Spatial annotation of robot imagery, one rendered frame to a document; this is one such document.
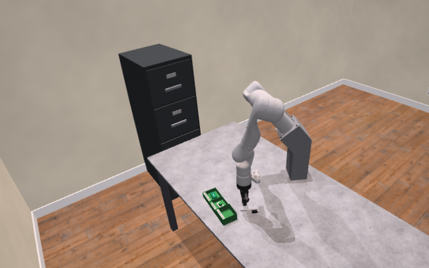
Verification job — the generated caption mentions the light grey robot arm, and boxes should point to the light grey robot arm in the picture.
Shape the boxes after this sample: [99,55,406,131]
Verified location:
[232,81,294,186]

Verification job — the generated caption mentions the green rack of bins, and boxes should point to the green rack of bins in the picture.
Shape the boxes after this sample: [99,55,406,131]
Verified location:
[203,188,238,226]

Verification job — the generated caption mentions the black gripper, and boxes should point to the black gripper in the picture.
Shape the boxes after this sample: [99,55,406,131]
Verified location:
[236,183,251,206]

